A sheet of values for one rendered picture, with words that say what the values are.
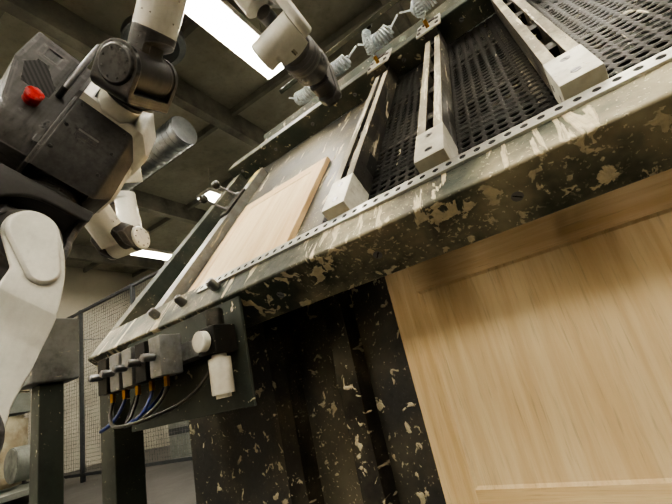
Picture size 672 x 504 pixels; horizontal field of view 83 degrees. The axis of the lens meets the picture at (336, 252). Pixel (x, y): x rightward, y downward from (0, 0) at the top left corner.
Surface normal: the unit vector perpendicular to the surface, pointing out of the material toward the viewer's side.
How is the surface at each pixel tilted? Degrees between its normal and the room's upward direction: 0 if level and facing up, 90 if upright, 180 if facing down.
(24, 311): 111
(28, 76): 90
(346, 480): 90
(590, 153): 141
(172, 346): 90
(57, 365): 90
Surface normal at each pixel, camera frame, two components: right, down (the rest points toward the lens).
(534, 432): -0.58, -0.13
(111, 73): -0.19, 0.20
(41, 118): 0.79, -0.35
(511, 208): -0.20, 0.64
